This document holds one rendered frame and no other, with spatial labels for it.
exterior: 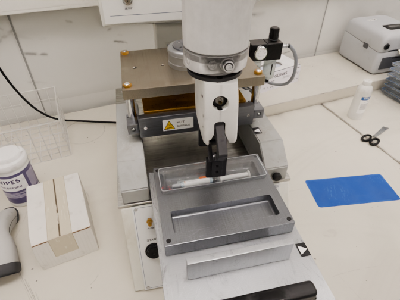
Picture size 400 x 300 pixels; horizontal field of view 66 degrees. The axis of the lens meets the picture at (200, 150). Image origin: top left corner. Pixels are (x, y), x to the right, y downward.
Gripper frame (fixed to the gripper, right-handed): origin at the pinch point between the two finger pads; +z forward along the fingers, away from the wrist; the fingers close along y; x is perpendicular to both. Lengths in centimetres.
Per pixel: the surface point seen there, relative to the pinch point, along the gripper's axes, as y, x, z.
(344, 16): 96, -78, 10
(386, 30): 73, -83, 8
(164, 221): -8.8, 8.6, 5.2
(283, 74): 64, -40, 20
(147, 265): -4.6, 13.1, 24.1
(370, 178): 16, -50, 29
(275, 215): -10.2, -8.4, 5.1
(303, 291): -22.6, -7.3, 3.6
